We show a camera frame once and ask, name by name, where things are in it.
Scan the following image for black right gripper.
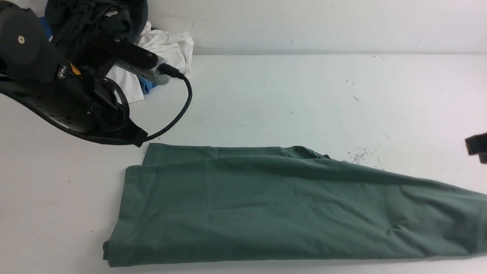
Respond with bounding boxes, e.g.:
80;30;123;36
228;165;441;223
465;132;487;164

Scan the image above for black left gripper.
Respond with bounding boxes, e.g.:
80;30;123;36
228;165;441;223
1;65;148;147

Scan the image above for green long sleeve shirt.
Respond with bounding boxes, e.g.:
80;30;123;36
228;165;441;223
103;143;487;268

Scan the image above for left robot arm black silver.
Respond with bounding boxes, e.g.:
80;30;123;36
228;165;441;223
0;0;156;147

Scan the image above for blue crumpled garment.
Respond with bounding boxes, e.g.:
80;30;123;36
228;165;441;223
38;17;158;95

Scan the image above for black crumpled garment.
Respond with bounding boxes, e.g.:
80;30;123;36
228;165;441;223
44;0;148;58

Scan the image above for white crumpled garment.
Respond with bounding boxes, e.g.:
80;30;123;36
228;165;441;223
122;21;194;104

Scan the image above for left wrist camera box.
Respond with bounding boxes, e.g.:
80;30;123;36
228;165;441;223
89;36;171;85

